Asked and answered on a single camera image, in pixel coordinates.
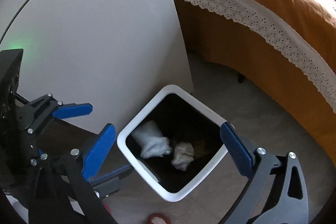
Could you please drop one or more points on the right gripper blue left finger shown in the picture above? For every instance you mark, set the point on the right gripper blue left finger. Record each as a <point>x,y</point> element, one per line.
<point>98,151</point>

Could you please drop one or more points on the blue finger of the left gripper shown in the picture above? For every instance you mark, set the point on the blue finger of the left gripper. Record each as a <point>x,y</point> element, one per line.
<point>72,111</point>
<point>110,183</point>

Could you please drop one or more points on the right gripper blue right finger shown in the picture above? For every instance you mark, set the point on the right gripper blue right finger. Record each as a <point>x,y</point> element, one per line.
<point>276,190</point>

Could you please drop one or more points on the white paper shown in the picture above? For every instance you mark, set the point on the white paper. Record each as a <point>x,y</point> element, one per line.
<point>151,140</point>

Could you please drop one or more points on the white tissue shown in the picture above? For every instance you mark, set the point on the white tissue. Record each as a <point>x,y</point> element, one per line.
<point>183,156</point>

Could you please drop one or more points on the white trash bin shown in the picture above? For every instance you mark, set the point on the white trash bin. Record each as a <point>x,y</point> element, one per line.
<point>182,119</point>

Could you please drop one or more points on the red slipper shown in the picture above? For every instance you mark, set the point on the red slipper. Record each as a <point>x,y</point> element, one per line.
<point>157,219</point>

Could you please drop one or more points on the white desk side panel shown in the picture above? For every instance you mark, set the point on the white desk side panel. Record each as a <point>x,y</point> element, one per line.
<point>114,54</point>

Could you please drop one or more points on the white lace bed sheet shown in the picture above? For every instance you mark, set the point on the white lace bed sheet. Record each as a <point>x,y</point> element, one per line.
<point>280,36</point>

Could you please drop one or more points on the orange bed cover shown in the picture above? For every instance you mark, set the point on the orange bed cover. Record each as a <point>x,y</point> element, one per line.
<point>223,41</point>

